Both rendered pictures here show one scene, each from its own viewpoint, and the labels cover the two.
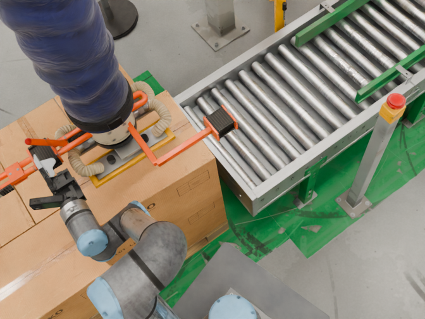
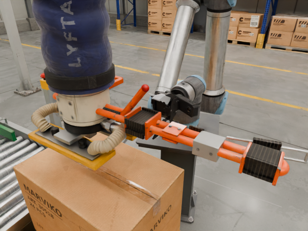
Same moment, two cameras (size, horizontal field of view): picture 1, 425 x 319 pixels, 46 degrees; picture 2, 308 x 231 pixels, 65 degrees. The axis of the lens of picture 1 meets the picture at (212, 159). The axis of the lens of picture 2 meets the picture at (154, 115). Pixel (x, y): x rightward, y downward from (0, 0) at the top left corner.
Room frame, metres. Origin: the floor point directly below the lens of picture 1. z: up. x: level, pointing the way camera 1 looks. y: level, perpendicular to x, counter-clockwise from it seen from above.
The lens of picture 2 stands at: (1.22, 1.12, 1.62)
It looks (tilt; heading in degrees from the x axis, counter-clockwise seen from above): 29 degrees down; 237
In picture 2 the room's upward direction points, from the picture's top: straight up
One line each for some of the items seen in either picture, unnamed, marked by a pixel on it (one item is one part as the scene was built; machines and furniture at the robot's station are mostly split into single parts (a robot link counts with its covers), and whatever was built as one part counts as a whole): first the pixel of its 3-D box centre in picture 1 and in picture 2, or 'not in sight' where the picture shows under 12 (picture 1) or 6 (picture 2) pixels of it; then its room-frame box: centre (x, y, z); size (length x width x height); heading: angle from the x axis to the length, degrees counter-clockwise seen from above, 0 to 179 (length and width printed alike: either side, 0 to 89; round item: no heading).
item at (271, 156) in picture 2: not in sight; (261, 162); (0.75, 0.88, 1.24); 0.08 x 0.07 x 0.05; 114
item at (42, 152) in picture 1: (45, 156); (143, 122); (0.89, 0.56, 1.24); 0.10 x 0.08 x 0.06; 24
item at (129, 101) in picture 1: (98, 99); (81, 72); (0.99, 0.33, 1.36); 0.23 x 0.23 x 0.04
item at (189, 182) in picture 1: (137, 179); (102, 201); (0.99, 0.34, 0.74); 0.60 x 0.40 x 0.40; 112
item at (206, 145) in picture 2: not in sight; (208, 145); (0.80, 0.75, 1.23); 0.07 x 0.07 x 0.04; 24
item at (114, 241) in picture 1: (101, 243); (187, 112); (0.59, 0.42, 1.13); 0.12 x 0.09 x 0.12; 122
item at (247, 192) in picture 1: (210, 148); (52, 195); (1.16, 0.00, 0.58); 0.70 x 0.03 x 0.06; 25
